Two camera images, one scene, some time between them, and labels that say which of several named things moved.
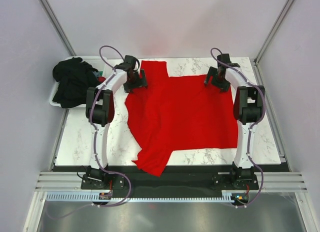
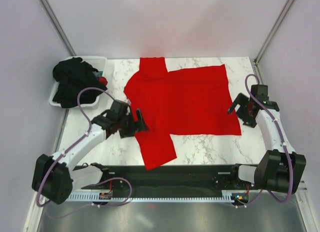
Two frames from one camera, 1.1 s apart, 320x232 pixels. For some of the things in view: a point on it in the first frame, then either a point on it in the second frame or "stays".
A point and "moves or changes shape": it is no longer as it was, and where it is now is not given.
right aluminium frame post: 275,28 stays
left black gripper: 141,82 to 132,129
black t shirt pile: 73,77 stays
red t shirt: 177,114 moves or changes shape
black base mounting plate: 133,181 stays
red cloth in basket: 101,79 stays
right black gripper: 212,72 to 242,100
